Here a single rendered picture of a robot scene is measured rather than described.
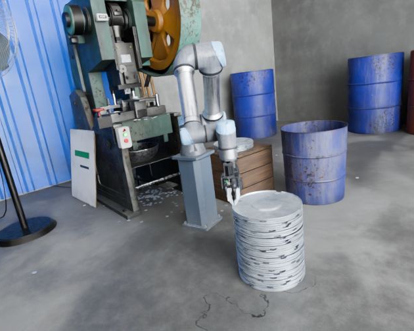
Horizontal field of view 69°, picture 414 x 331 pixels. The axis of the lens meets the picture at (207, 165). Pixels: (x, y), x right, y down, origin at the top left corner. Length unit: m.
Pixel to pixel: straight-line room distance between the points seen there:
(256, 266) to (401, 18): 3.84
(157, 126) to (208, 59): 0.94
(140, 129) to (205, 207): 0.76
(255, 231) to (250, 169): 0.93
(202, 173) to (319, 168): 0.73
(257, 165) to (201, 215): 0.59
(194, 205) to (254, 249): 0.64
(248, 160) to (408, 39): 2.99
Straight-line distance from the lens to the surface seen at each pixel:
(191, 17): 2.33
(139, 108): 2.27
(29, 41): 3.43
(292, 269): 1.33
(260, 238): 1.24
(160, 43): 2.63
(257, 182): 2.19
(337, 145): 2.00
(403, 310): 1.37
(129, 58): 2.37
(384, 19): 4.68
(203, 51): 1.46
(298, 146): 1.96
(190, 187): 1.77
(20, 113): 3.34
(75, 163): 2.83
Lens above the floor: 0.86
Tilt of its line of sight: 16 degrees down
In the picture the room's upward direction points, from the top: 7 degrees counter-clockwise
